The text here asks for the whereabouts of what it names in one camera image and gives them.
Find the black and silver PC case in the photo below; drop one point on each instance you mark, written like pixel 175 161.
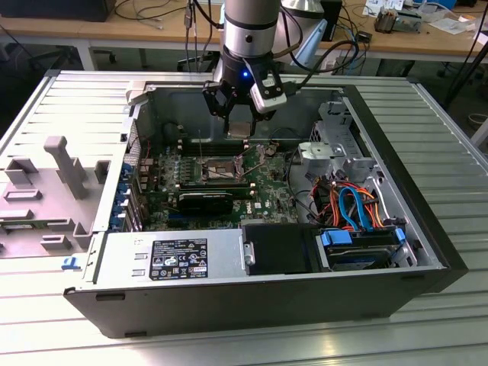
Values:
pixel 228 305

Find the grey plastic parts rack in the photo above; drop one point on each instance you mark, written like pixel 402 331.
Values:
pixel 57 213

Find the small black upright box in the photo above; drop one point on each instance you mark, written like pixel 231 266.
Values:
pixel 331 23

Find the black rating label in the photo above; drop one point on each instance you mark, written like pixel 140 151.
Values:
pixel 179 259

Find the black graphics card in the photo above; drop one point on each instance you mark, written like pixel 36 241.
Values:
pixel 206 204

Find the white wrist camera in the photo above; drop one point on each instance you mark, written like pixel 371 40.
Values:
pixel 268 95

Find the black computer box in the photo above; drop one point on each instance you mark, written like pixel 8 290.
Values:
pixel 53 9

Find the silver power supply unit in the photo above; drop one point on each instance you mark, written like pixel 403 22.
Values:
pixel 225 259

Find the CPU socket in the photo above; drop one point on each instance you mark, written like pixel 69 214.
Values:
pixel 219 164

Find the green motherboard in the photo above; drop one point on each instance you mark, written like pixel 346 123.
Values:
pixel 267 190

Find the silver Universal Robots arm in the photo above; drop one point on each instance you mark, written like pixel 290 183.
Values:
pixel 248 34

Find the silver CPU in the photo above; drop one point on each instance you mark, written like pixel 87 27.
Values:
pixel 241 130

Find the wooden desk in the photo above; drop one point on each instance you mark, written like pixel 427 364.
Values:
pixel 76 30

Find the white papers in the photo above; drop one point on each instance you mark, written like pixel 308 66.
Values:
pixel 453 24

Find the silver metal drive cage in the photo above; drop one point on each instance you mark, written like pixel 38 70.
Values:
pixel 345 133

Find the metal heatsink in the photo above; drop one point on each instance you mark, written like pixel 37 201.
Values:
pixel 386 21

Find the black tripod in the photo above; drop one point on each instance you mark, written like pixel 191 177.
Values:
pixel 469 65

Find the hard disk in blue carrier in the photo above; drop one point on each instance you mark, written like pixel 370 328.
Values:
pixel 335 239

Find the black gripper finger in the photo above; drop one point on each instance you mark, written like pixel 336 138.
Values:
pixel 219 99
pixel 254 124

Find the RAM slot with white latches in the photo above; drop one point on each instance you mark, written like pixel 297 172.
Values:
pixel 219 148
pixel 219 140

